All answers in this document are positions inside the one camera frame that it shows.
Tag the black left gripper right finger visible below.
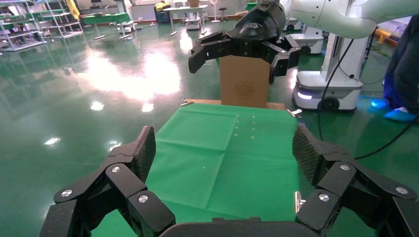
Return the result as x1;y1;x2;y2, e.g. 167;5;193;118
292;124;419;237

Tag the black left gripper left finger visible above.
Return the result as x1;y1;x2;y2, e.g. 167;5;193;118
39;125;176;237

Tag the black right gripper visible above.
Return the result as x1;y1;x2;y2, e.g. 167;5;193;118
188;2;302;85

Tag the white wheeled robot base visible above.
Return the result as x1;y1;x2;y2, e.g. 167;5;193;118
288;33;325;56
292;33;364;113

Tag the white work table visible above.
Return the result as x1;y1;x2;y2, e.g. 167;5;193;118
162;4;209;37

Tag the green table cloth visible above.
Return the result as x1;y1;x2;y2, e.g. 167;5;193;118
93;104;300;226

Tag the green covered table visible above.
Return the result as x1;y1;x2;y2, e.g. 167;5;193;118
83;13;131;34

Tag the metal shelf rack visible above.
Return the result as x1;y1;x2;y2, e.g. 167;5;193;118
0;0;46;52
42;0;84;39

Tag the black floor cable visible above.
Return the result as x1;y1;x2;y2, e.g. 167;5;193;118
317;39;356;142
355;114;419;161

